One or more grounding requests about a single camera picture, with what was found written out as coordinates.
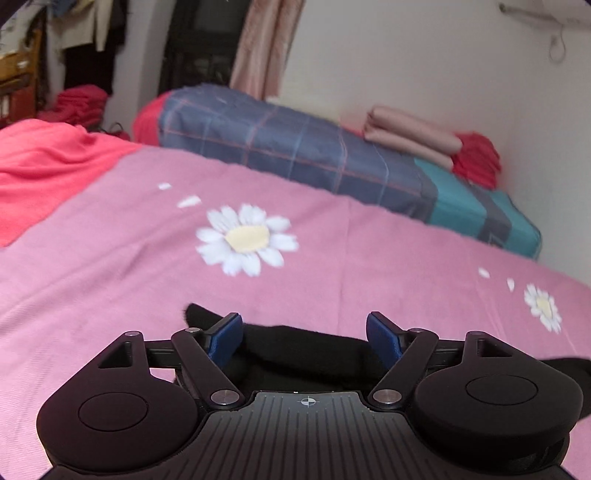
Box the red folded cloth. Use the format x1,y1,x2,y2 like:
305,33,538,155
451,131,503,190

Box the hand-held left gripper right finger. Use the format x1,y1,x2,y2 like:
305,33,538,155
365,311,516,411

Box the folded pink cloth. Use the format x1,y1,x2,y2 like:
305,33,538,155
366,106,463,156

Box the black hanging garment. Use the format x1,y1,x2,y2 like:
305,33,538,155
64,0,129,97

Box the pink folded pillow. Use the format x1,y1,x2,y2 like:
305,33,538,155
364,128,456,172

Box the wooden chair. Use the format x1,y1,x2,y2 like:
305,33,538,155
0,11,48,131

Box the pink flowered bedsheet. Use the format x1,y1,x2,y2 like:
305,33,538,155
0,148,591,480

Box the black pants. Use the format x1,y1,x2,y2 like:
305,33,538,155
184,302,591,422

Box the coral red blanket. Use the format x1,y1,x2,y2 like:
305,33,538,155
0,119,145,248

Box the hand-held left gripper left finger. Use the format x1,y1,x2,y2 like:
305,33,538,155
97,312,246,410

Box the dark window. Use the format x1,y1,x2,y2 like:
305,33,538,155
158,0,253,96

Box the folded plaid quilt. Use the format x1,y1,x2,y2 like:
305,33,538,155
133,83,543,260

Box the beige hanging garment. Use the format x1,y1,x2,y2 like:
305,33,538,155
58,0,110,52

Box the red cloth pile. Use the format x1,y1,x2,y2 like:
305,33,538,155
36,85,110,129

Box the pink curtain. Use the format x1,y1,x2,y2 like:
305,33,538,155
229,0,307,100

